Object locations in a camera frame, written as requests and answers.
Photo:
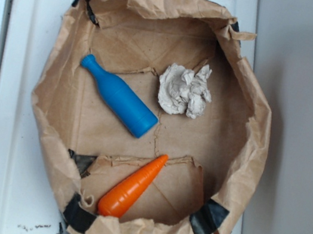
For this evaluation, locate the orange plastic toy carrot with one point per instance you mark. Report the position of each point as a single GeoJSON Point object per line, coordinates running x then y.
{"type": "Point", "coordinates": [120, 198]}

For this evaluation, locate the crumpled white paper ball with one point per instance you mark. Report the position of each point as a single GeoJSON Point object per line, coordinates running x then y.
{"type": "Point", "coordinates": [183, 91]}

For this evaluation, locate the blue plastic toy bottle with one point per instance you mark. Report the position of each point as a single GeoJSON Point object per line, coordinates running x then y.
{"type": "Point", "coordinates": [121, 99]}

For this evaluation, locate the brown paper bag tray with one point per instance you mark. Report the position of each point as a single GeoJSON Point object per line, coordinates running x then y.
{"type": "Point", "coordinates": [215, 161]}

